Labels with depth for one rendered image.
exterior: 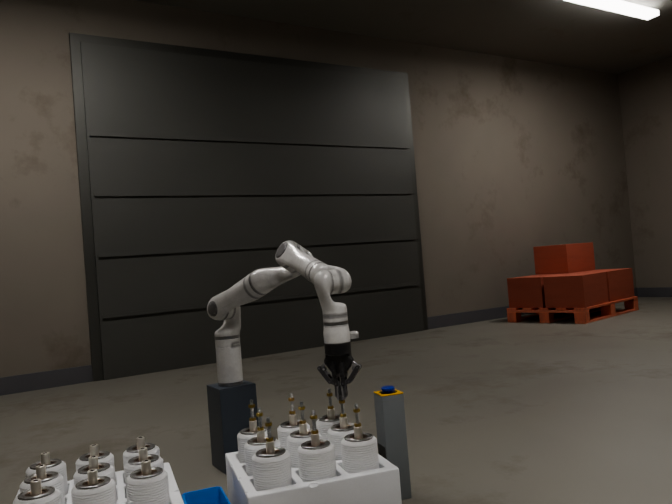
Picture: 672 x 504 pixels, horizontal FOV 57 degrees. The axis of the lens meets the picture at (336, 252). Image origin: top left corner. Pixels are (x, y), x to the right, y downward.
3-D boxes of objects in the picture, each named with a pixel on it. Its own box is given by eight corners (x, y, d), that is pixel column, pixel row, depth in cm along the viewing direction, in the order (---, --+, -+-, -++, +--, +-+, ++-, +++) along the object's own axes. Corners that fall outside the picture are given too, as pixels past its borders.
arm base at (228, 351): (214, 384, 229) (211, 338, 229) (237, 380, 234) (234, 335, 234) (223, 387, 221) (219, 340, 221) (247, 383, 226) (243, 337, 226)
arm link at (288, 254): (315, 252, 180) (336, 266, 184) (283, 234, 204) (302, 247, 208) (298, 278, 180) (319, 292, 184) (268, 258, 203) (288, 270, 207)
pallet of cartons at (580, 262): (574, 308, 708) (568, 244, 709) (660, 310, 620) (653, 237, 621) (490, 321, 639) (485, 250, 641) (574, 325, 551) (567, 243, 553)
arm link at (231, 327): (226, 294, 235) (229, 339, 234) (206, 296, 228) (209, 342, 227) (242, 293, 229) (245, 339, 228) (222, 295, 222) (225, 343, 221)
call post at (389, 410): (381, 494, 187) (373, 392, 188) (402, 490, 190) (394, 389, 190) (390, 502, 181) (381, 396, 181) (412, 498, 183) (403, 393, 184)
